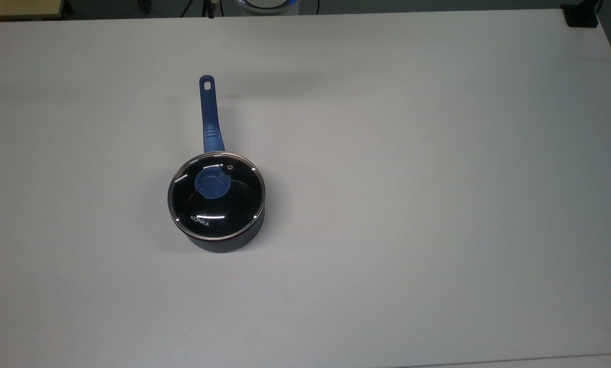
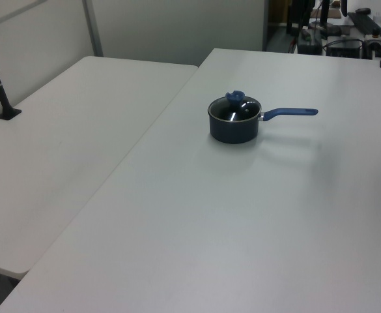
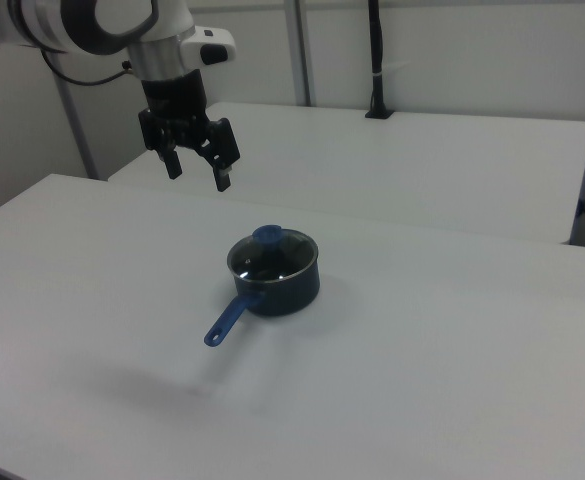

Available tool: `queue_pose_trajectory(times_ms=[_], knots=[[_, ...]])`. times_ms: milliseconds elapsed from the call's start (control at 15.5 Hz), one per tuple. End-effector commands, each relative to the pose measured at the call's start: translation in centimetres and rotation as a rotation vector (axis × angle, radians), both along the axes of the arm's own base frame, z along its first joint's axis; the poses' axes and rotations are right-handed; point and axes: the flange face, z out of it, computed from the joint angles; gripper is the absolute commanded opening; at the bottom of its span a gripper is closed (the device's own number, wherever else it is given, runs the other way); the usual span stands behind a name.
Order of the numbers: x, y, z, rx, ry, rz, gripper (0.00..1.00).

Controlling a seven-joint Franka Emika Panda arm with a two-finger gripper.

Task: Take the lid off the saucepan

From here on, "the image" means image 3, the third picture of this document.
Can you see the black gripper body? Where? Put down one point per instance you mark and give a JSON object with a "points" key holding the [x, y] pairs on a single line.
{"points": [[174, 100]]}

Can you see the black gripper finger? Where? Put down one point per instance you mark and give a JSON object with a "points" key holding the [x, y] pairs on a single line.
{"points": [[172, 162], [224, 150]]}

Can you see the glass lid with blue knob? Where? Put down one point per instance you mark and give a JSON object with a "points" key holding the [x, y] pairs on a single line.
{"points": [[269, 235]]}

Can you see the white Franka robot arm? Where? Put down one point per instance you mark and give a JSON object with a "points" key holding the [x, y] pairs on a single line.
{"points": [[47, 20]]}

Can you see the dark blue saucepan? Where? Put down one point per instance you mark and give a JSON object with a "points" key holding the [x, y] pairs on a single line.
{"points": [[282, 295]]}

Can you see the white side table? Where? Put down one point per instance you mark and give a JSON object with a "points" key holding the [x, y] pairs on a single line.
{"points": [[372, 165]]}

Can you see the black pole with flat base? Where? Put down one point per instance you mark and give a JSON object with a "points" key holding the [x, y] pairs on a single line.
{"points": [[377, 50]]}

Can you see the grey metal partition post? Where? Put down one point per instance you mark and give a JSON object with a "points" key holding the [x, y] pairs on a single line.
{"points": [[74, 125], [298, 50]]}

